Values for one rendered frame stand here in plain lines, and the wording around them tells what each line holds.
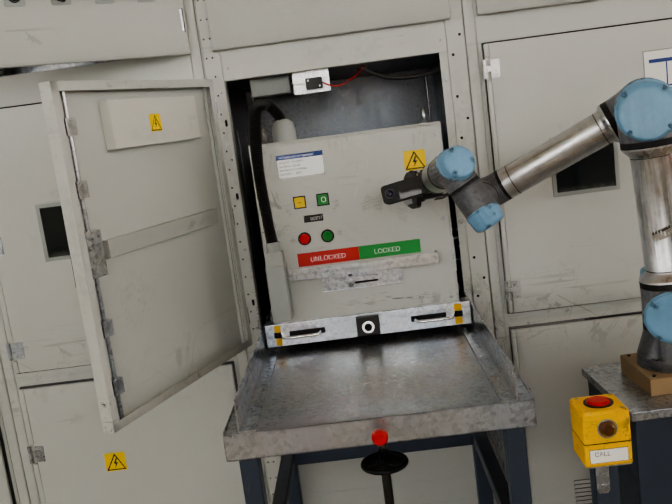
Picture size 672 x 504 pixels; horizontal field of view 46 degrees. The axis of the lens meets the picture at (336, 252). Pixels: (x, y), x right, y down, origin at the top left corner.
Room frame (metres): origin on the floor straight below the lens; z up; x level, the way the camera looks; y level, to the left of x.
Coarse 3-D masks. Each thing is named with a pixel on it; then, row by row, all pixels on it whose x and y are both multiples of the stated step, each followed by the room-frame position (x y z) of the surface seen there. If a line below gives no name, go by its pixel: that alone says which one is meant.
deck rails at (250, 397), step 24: (264, 336) 2.06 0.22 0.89; (480, 336) 1.92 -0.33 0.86; (264, 360) 1.99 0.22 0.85; (480, 360) 1.76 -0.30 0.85; (504, 360) 1.59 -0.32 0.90; (240, 384) 1.61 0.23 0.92; (264, 384) 1.79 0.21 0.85; (504, 384) 1.59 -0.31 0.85; (240, 408) 1.56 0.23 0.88; (240, 432) 1.51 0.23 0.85
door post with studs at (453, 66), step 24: (456, 0) 2.17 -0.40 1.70; (456, 24) 2.17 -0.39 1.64; (456, 48) 2.17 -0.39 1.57; (456, 72) 2.17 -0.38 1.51; (456, 96) 2.17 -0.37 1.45; (456, 120) 2.17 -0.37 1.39; (456, 144) 2.18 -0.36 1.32; (456, 216) 2.18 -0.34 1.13; (480, 240) 2.17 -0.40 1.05; (480, 264) 2.17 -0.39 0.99; (480, 288) 2.17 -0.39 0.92; (480, 312) 2.17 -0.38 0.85
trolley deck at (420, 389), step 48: (384, 336) 2.08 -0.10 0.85; (432, 336) 2.02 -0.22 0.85; (288, 384) 1.78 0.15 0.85; (336, 384) 1.74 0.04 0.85; (384, 384) 1.69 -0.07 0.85; (432, 384) 1.65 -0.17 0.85; (480, 384) 1.61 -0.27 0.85; (288, 432) 1.51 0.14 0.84; (336, 432) 1.51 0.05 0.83; (432, 432) 1.50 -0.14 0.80
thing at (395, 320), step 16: (432, 304) 2.04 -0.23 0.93; (464, 304) 2.03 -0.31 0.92; (304, 320) 2.05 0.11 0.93; (320, 320) 2.04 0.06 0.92; (336, 320) 2.04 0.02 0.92; (352, 320) 2.04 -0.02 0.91; (384, 320) 2.04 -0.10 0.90; (400, 320) 2.03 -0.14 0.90; (464, 320) 2.03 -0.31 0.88; (272, 336) 2.05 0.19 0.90; (320, 336) 2.04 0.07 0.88; (336, 336) 2.04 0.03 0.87; (352, 336) 2.04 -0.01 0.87
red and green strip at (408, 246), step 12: (408, 240) 2.04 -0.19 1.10; (312, 252) 2.05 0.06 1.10; (324, 252) 2.05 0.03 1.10; (336, 252) 2.05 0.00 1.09; (348, 252) 2.05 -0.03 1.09; (360, 252) 2.05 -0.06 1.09; (372, 252) 2.05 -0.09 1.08; (384, 252) 2.05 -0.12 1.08; (396, 252) 2.05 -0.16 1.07; (408, 252) 2.04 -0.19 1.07; (300, 264) 2.05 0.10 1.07; (312, 264) 2.05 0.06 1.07
